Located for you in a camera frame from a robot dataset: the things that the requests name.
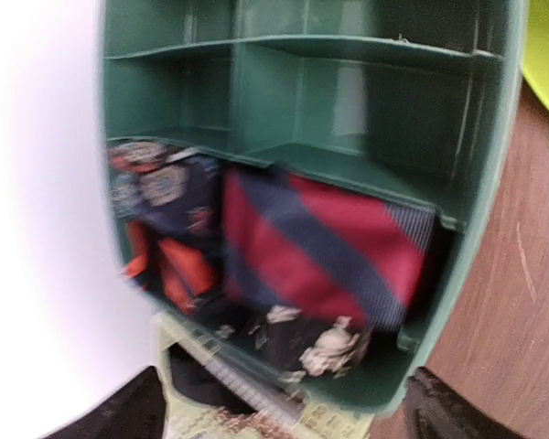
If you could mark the pale green perforated basket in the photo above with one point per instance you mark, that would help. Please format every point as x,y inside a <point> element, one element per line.
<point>188,419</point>

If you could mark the red navy striped tie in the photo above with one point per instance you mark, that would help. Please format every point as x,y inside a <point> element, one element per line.
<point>323,250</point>

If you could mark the green divided organizer tray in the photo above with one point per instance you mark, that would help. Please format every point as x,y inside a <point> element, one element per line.
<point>410,101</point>

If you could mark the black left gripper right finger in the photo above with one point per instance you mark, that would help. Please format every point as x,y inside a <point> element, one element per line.
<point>432,409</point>

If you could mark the black white patterned rolled tie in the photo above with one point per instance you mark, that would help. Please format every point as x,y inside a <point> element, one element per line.
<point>286,338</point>

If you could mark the red black rolled tie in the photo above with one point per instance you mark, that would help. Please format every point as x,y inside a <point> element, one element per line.
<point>183,271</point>

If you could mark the lime green plate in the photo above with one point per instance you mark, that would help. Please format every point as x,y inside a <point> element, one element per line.
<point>535,62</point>

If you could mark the dark floral rolled tie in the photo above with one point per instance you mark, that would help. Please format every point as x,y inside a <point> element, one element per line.
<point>174,189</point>

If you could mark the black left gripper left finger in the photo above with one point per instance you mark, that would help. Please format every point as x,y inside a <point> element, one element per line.
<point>136,411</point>

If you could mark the brown floral tie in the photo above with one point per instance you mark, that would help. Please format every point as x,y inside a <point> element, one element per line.
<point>261,424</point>

